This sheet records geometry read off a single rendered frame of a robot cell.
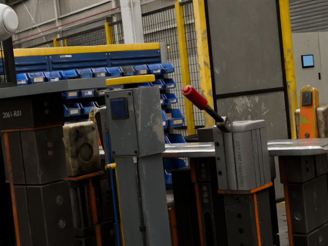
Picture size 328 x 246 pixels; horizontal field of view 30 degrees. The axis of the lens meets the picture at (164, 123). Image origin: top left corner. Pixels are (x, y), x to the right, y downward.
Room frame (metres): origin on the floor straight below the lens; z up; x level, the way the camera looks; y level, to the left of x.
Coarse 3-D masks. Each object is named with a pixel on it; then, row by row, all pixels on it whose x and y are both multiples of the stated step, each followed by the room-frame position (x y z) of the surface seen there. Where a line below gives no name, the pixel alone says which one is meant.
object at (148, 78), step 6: (114, 78) 1.01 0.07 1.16; (120, 78) 1.00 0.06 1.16; (126, 78) 0.99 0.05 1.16; (132, 78) 0.99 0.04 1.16; (138, 78) 1.00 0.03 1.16; (144, 78) 1.01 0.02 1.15; (150, 78) 1.02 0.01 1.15; (108, 84) 1.02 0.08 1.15; (114, 84) 1.01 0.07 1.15; (120, 84) 1.01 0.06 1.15; (126, 84) 1.02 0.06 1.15; (132, 84) 1.02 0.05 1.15; (138, 84) 1.03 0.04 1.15
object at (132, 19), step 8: (120, 0) 6.63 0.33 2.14; (128, 0) 6.52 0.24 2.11; (136, 0) 6.57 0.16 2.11; (128, 8) 6.52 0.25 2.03; (136, 8) 6.57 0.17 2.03; (128, 16) 6.52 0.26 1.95; (136, 16) 6.56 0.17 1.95; (128, 24) 6.54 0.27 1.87; (136, 24) 6.55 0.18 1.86; (128, 32) 6.55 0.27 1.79; (136, 32) 6.55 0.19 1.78; (128, 40) 6.56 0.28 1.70; (136, 40) 6.51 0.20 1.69
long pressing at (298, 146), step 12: (168, 144) 1.48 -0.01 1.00; (180, 144) 1.44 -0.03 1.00; (192, 144) 1.41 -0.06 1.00; (204, 144) 1.38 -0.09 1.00; (276, 144) 1.26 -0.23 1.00; (288, 144) 1.20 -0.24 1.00; (300, 144) 1.18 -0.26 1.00; (312, 144) 1.16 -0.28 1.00; (324, 144) 1.14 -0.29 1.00; (168, 156) 1.29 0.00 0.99; (180, 156) 1.28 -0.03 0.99; (192, 156) 1.26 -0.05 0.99; (204, 156) 1.24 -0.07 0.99
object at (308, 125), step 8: (304, 88) 1.34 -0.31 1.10; (312, 88) 1.33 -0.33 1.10; (304, 96) 1.34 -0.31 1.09; (312, 96) 1.33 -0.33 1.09; (304, 104) 1.33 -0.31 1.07; (312, 104) 1.33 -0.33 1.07; (304, 112) 1.34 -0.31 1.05; (312, 112) 1.32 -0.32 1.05; (304, 120) 1.33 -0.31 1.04; (312, 120) 1.32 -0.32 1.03; (304, 128) 1.33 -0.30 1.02; (312, 128) 1.32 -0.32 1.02; (304, 136) 1.33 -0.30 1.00; (312, 136) 1.32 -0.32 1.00
